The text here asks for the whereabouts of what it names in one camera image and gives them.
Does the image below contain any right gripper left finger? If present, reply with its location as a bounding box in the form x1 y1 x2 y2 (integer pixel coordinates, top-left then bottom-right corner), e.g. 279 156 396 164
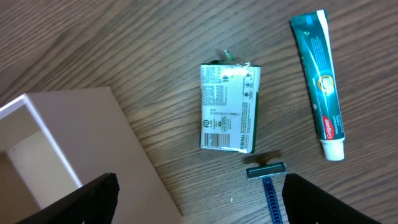
17 172 119 224

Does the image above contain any white cardboard box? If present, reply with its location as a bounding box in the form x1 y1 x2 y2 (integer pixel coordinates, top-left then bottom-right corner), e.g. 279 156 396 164
1 87 182 223

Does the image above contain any blue disposable razor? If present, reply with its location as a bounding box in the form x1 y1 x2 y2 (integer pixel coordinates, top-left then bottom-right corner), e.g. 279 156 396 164
246 162 287 224

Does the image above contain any green toothpaste tube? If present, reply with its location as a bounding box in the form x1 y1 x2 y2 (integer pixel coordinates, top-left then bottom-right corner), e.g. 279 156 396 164
290 9 346 161

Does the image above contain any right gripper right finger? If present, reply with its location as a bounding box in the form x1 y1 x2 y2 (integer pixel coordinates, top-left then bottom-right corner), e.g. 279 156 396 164
282 174 379 224

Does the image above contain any green white soap packet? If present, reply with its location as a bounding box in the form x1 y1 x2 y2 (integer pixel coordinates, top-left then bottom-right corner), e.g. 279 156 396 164
200 50 261 154

